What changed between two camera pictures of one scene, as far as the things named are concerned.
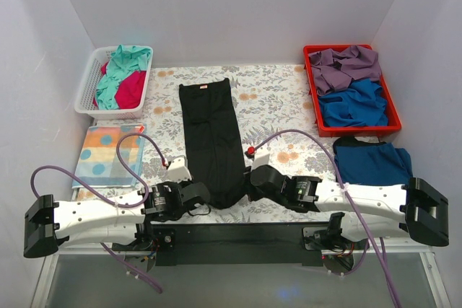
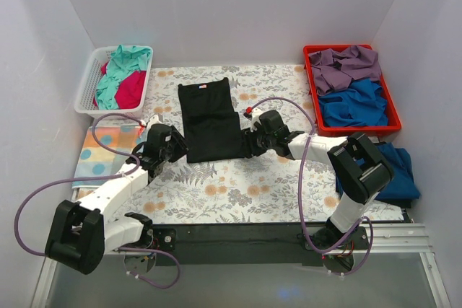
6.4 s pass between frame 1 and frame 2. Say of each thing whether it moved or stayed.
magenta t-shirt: stayed
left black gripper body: moved
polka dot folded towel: stayed
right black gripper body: moved
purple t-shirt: stayed
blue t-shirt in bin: stayed
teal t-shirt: stayed
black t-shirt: moved
